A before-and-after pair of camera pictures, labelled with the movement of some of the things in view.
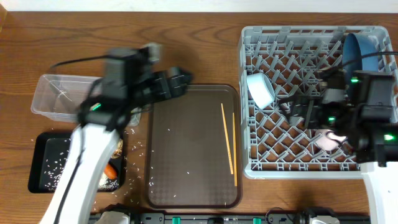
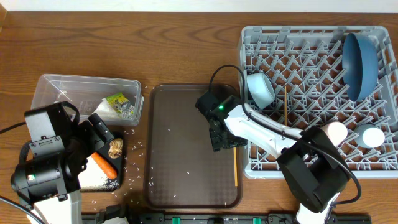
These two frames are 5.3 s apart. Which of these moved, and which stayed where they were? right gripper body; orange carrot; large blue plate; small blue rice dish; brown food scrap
Moved: right gripper body
Stayed: large blue plate; orange carrot; brown food scrap; small blue rice dish
